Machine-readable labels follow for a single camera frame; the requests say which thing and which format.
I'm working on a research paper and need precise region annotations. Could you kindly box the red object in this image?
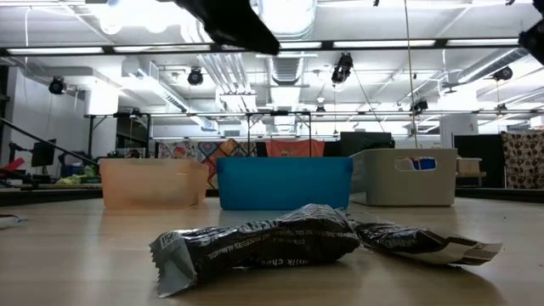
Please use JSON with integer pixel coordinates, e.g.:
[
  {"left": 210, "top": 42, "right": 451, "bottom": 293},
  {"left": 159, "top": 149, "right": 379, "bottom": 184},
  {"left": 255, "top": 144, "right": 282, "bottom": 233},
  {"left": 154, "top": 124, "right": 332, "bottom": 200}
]
[{"left": 0, "top": 156, "right": 33, "bottom": 180}]

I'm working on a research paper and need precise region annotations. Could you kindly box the orange plastic bin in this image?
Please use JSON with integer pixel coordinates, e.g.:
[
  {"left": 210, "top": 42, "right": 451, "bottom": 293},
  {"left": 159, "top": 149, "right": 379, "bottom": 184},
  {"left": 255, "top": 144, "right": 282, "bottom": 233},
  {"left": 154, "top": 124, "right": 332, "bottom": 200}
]
[{"left": 99, "top": 157, "right": 210, "bottom": 210}]

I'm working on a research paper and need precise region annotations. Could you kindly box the orange cloth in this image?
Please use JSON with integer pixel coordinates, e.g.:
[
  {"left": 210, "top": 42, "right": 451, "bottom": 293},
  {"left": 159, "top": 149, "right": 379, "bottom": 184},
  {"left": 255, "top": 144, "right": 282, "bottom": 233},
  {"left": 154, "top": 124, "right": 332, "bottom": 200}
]
[{"left": 265, "top": 139, "right": 326, "bottom": 158}]

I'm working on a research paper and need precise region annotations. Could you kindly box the blue white candy bar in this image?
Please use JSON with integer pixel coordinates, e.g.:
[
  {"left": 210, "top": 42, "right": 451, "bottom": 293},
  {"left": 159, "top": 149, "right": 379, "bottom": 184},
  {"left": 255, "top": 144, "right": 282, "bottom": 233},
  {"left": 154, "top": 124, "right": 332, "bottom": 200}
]
[{"left": 0, "top": 213, "right": 28, "bottom": 229}]

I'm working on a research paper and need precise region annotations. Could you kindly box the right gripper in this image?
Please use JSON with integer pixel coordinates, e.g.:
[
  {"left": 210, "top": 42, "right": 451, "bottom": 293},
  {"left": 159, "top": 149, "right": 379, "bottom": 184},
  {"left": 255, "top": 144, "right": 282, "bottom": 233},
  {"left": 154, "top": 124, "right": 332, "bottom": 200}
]
[{"left": 517, "top": 19, "right": 544, "bottom": 65}]

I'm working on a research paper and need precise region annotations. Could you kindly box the black overhead beam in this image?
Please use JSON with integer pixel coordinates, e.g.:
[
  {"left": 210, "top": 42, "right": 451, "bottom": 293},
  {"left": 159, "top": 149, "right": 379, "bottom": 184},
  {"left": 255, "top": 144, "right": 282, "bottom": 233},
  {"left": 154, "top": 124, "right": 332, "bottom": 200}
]
[{"left": 0, "top": 37, "right": 544, "bottom": 57}]

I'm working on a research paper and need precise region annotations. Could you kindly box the white pillar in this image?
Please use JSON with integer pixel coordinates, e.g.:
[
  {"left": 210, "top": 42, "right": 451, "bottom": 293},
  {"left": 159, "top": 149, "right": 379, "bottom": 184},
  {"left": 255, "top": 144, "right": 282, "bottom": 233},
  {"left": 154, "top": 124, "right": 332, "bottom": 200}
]
[{"left": 439, "top": 114, "right": 480, "bottom": 150}]

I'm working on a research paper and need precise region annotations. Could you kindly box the small black monitor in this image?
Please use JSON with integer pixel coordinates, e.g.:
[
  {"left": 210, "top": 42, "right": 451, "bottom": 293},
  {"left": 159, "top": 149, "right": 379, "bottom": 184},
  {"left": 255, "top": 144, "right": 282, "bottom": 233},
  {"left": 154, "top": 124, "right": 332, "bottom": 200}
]
[{"left": 31, "top": 139, "right": 57, "bottom": 167}]

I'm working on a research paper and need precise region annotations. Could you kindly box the colourful patterned quilt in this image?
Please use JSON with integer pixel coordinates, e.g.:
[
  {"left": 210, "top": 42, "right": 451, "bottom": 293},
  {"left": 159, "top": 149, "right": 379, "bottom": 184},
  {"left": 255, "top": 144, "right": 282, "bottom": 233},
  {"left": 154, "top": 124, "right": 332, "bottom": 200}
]
[{"left": 156, "top": 138, "right": 258, "bottom": 190}]

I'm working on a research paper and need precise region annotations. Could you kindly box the silver ceiling duct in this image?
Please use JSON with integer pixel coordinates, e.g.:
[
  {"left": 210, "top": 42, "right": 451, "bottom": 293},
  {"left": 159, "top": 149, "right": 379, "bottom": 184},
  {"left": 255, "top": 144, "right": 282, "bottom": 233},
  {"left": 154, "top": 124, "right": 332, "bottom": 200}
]
[{"left": 258, "top": 0, "right": 319, "bottom": 86}]

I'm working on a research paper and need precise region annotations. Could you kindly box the blue object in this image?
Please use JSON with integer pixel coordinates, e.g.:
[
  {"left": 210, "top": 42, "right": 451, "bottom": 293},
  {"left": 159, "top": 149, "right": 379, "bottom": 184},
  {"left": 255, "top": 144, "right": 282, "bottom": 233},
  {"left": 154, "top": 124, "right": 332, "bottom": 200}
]
[{"left": 410, "top": 157, "right": 438, "bottom": 171}]

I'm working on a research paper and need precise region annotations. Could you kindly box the blue plastic bin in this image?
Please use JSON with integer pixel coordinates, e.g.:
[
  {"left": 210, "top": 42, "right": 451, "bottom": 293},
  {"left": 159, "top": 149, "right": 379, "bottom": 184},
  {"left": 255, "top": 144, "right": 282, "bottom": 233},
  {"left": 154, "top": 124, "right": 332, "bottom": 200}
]
[{"left": 215, "top": 156, "right": 354, "bottom": 212}]

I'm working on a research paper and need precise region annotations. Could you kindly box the yellow green object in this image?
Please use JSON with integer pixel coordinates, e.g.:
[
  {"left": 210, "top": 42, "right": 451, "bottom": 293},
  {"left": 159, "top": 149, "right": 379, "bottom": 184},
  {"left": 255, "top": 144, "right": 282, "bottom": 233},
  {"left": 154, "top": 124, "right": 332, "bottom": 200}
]
[{"left": 56, "top": 171, "right": 87, "bottom": 186}]

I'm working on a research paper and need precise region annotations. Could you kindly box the black folding table frame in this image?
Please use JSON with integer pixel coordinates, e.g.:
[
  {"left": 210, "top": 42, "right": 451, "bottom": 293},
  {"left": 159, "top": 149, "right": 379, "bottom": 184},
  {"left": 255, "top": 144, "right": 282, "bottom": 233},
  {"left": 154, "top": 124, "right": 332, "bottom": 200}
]
[{"left": 84, "top": 110, "right": 314, "bottom": 159}]

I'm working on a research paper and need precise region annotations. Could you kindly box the grey plastic bin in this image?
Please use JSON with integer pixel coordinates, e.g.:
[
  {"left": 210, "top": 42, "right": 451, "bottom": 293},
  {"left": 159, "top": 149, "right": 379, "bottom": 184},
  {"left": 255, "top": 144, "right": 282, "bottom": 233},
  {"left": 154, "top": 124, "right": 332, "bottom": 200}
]
[{"left": 348, "top": 147, "right": 459, "bottom": 208}]

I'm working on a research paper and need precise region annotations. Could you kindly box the small wooden table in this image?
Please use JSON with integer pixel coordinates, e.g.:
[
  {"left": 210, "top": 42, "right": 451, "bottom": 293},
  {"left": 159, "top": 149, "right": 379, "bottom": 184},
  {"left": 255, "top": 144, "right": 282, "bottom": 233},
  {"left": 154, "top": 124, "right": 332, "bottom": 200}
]
[{"left": 456, "top": 156, "right": 488, "bottom": 179}]

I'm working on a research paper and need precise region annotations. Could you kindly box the dark brown chocolate bar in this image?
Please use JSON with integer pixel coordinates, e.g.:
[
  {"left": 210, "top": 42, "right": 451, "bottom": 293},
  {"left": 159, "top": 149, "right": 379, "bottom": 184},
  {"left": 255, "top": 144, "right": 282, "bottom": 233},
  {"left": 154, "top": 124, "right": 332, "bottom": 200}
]
[
  {"left": 149, "top": 203, "right": 361, "bottom": 298},
  {"left": 354, "top": 220, "right": 504, "bottom": 268}
]

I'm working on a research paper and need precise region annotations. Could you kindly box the dotted curtain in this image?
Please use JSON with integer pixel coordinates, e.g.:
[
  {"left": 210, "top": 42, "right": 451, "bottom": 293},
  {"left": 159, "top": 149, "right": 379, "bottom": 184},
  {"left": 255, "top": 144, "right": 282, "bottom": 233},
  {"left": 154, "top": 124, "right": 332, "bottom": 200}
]
[{"left": 501, "top": 130, "right": 544, "bottom": 190}]

